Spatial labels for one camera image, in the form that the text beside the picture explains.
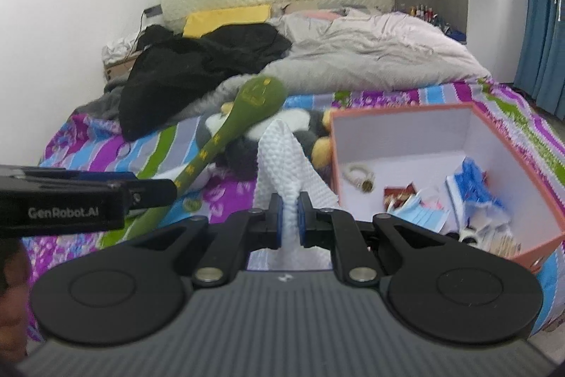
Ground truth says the person's left hand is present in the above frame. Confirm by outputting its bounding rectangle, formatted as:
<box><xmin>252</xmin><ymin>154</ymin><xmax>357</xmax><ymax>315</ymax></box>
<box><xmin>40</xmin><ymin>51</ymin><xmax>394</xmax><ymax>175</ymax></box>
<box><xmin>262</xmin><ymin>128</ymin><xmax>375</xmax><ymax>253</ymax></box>
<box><xmin>0</xmin><ymin>240</ymin><xmax>32</xmax><ymax>342</ymax></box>

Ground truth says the row of small bottles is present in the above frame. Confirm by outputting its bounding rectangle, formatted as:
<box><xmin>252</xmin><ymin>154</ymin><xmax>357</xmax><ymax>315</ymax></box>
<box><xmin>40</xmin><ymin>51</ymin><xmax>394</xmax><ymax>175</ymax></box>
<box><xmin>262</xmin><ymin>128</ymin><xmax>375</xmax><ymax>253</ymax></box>
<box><xmin>399</xmin><ymin>2</ymin><xmax>455</xmax><ymax>33</ymax></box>

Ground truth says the blue face mask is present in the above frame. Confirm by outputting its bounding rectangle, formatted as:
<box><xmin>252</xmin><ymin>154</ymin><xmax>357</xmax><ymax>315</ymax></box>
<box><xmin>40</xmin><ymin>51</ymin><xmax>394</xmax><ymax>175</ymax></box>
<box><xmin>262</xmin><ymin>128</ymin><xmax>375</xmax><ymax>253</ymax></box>
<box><xmin>391</xmin><ymin>196</ymin><xmax>451</xmax><ymax>232</ymax></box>

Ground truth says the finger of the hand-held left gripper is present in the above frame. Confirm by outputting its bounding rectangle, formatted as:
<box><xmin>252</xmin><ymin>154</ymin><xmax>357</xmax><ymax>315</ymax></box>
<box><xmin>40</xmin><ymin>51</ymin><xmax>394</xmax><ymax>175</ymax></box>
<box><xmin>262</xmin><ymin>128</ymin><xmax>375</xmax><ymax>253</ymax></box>
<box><xmin>127</xmin><ymin>179</ymin><xmax>178</xmax><ymax>211</ymax></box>
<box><xmin>0</xmin><ymin>166</ymin><xmax>137</xmax><ymax>184</ymax></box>

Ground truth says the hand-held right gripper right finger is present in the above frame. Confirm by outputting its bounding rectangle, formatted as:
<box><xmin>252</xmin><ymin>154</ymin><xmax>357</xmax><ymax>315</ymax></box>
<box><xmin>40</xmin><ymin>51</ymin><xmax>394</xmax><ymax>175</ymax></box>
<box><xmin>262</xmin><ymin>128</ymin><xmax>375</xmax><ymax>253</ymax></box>
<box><xmin>297</xmin><ymin>192</ymin><xmax>464</xmax><ymax>287</ymax></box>

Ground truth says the dark grey blanket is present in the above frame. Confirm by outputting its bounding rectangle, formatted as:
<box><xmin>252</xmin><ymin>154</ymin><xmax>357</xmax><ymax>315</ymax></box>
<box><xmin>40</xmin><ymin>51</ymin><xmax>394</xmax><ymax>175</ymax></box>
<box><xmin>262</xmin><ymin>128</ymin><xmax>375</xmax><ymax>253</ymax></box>
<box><xmin>73</xmin><ymin>77</ymin><xmax>129</xmax><ymax>117</ymax></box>

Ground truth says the striped floral bed sheet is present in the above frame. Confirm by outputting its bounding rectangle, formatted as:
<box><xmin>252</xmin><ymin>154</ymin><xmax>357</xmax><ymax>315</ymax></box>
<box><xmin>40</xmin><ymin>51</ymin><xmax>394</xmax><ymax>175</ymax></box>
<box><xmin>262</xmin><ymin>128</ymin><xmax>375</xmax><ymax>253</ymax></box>
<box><xmin>22</xmin><ymin>79</ymin><xmax>565</xmax><ymax>342</ymax></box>

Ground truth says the brown cardboard box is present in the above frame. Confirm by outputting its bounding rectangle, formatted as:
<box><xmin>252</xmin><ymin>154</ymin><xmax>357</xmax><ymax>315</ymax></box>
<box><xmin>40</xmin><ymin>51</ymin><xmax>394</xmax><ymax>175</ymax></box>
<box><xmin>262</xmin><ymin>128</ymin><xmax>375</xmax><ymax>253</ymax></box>
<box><xmin>103</xmin><ymin>50</ymin><xmax>142</xmax><ymax>84</ymax></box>

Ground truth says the grey penguin plush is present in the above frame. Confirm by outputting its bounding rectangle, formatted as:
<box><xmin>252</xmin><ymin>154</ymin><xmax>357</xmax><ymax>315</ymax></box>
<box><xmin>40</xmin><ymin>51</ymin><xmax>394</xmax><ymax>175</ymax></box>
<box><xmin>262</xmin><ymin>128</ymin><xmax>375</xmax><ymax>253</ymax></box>
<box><xmin>196</xmin><ymin>105</ymin><xmax>336</xmax><ymax>183</ymax></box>

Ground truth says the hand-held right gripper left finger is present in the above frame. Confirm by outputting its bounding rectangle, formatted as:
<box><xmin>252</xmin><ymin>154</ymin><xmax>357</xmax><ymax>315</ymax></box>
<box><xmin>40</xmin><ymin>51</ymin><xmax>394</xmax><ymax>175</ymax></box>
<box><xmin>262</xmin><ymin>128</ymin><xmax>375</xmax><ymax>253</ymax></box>
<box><xmin>128</xmin><ymin>192</ymin><xmax>283</xmax><ymax>287</ymax></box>

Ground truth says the blue curtain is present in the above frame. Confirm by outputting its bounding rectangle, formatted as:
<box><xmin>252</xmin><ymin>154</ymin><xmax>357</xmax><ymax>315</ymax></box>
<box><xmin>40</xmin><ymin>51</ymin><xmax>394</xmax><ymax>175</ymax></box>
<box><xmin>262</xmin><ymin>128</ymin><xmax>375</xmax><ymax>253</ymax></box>
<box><xmin>514</xmin><ymin>0</ymin><xmax>565</xmax><ymax>117</ymax></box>

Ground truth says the white paper towel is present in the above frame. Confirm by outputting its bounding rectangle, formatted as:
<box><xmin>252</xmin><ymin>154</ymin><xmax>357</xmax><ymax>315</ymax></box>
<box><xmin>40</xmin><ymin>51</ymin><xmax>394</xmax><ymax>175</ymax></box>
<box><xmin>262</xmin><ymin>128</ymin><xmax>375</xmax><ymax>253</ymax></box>
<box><xmin>247</xmin><ymin>118</ymin><xmax>341</xmax><ymax>272</ymax></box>

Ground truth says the pink cardboard box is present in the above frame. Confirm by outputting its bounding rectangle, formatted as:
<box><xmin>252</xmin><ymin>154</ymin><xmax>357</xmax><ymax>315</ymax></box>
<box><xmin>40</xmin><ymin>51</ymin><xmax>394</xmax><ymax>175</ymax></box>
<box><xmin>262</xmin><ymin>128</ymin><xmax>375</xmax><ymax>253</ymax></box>
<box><xmin>329</xmin><ymin>103</ymin><xmax>565</xmax><ymax>274</ymax></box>

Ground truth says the shiny red foil packet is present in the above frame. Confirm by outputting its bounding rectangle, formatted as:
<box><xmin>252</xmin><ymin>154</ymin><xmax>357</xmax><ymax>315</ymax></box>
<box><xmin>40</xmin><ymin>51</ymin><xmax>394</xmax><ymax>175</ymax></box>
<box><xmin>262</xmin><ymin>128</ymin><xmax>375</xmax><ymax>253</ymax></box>
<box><xmin>383</xmin><ymin>184</ymin><xmax>418</xmax><ymax>212</ymax></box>

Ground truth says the white bracelet with gold charm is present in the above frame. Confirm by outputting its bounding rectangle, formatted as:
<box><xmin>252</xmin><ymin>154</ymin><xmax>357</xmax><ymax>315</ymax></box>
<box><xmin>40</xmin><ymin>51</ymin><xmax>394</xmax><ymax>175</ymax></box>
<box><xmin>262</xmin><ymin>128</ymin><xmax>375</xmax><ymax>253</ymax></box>
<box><xmin>343</xmin><ymin>163</ymin><xmax>376</xmax><ymax>193</ymax></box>

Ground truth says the blue plastic bag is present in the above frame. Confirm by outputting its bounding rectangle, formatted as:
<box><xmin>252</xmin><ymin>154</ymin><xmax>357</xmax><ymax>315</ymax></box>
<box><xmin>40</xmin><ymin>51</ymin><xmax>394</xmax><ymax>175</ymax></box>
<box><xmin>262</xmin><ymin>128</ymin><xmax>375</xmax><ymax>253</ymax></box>
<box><xmin>445</xmin><ymin>158</ymin><xmax>508</xmax><ymax>228</ymax></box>

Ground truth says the pink pillow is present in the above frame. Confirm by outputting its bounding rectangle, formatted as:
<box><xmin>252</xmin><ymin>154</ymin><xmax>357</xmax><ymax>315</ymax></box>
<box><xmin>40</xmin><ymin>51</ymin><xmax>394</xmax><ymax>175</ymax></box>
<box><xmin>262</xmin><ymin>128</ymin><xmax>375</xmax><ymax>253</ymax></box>
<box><xmin>300</xmin><ymin>8</ymin><xmax>349</xmax><ymax>20</ymax></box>

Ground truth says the black and white plush toy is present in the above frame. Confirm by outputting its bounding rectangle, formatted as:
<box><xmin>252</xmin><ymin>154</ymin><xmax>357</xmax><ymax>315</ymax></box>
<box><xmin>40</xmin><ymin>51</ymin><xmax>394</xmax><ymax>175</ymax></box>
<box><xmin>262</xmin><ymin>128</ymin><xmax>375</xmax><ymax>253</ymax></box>
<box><xmin>446</xmin><ymin>227</ymin><xmax>482</xmax><ymax>245</ymax></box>

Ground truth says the green spoon-shaped plush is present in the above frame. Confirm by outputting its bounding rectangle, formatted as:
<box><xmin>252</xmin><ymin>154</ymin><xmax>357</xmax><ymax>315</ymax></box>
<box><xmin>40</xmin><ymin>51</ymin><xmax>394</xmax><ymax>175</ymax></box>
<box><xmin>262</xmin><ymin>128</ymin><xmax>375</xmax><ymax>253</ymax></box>
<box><xmin>126</xmin><ymin>76</ymin><xmax>287</xmax><ymax>238</ymax></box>

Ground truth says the white crumpled cloth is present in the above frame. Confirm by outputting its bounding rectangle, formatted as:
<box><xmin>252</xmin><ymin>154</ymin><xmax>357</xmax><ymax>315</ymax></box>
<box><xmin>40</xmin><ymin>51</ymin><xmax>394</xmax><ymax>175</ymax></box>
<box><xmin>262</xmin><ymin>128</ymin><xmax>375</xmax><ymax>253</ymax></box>
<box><xmin>101</xmin><ymin>30</ymin><xmax>142</xmax><ymax>64</ymax></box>

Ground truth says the beige printed packet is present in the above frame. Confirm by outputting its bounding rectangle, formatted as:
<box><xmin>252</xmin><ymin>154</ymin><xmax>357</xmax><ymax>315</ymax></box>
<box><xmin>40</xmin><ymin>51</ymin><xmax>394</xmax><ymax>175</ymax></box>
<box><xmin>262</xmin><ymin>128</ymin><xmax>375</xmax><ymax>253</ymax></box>
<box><xmin>481</xmin><ymin>227</ymin><xmax>522</xmax><ymax>258</ymax></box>

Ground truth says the grey duvet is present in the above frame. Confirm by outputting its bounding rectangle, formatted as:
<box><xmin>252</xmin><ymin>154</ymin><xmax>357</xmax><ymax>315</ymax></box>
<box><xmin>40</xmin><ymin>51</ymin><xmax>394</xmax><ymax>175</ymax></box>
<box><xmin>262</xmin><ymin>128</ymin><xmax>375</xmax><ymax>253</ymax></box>
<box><xmin>177</xmin><ymin>8</ymin><xmax>493</xmax><ymax>126</ymax></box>

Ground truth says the yellow pillow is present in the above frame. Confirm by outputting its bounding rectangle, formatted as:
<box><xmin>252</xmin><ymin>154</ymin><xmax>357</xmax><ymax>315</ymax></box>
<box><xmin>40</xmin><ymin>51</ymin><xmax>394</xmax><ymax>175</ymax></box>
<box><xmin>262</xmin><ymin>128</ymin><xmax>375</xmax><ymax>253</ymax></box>
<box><xmin>182</xmin><ymin>5</ymin><xmax>272</xmax><ymax>39</ymax></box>

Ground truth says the black clothing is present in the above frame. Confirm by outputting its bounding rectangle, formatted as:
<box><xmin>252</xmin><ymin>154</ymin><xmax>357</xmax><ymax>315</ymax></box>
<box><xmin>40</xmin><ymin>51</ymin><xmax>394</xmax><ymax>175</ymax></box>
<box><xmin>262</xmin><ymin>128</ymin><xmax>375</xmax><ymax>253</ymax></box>
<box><xmin>118</xmin><ymin>24</ymin><xmax>293</xmax><ymax>141</ymax></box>

